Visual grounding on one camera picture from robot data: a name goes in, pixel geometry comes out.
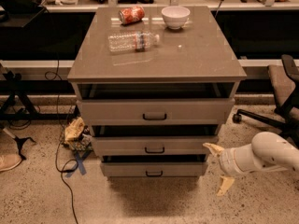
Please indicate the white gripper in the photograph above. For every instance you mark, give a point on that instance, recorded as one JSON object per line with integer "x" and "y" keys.
{"x": 228, "y": 162}

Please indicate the grey drawer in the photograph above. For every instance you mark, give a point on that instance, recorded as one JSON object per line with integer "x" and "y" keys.
{"x": 153, "y": 169}
{"x": 176, "y": 145}
{"x": 155, "y": 112}

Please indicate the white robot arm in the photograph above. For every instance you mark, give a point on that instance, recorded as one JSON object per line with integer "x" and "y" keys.
{"x": 267, "y": 152}

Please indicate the grey top drawer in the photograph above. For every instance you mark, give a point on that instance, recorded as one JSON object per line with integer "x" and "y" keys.
{"x": 155, "y": 112}

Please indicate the grey drawer cabinet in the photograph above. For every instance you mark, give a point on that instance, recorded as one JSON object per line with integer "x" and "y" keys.
{"x": 193, "y": 62}

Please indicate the grey bottom drawer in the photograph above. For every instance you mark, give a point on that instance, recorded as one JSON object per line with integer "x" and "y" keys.
{"x": 153, "y": 169}

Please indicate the blue tape cross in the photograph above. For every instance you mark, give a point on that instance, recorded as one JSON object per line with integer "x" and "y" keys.
{"x": 80, "y": 157}

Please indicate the clear plastic water bottle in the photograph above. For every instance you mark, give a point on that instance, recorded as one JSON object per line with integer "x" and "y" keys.
{"x": 132, "y": 41}

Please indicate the white bowl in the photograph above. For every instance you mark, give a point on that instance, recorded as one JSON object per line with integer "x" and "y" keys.
{"x": 175, "y": 16}

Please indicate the crushed orange soda can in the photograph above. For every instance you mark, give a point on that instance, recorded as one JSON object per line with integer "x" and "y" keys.
{"x": 131, "y": 15}

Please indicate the tan shoe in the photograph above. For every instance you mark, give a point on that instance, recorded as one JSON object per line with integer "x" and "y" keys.
{"x": 9, "y": 161}

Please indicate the black tripod stand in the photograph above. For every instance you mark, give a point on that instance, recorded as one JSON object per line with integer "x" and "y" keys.
{"x": 17, "y": 95}

